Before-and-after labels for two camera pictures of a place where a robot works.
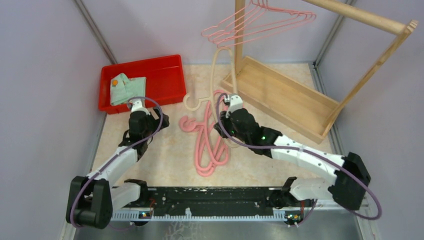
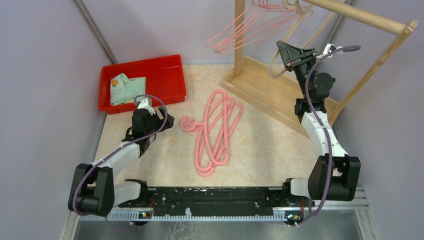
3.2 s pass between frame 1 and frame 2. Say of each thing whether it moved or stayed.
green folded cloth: stayed
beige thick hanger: moved
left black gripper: stayed
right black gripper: moved
